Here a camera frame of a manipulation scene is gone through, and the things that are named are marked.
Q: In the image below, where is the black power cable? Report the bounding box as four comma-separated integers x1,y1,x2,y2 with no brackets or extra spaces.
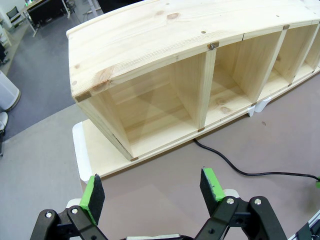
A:
192,138,320,181

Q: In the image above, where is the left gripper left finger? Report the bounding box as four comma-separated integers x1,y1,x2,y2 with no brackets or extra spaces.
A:
29,173,110,240

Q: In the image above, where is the black mesh office chair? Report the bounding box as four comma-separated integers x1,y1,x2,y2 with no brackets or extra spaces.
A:
5,5,23,27

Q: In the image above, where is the desk with black panel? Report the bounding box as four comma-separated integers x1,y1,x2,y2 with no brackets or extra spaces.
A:
21,0,72,38

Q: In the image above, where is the light wooden cubby shelf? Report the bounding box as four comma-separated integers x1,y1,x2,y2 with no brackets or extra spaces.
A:
66,0,320,180

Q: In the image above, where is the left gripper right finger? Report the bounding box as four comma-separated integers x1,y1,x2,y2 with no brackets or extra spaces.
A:
194,167,288,240

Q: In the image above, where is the white cylindrical air purifier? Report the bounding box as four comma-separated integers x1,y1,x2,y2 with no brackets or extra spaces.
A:
0,70,22,113

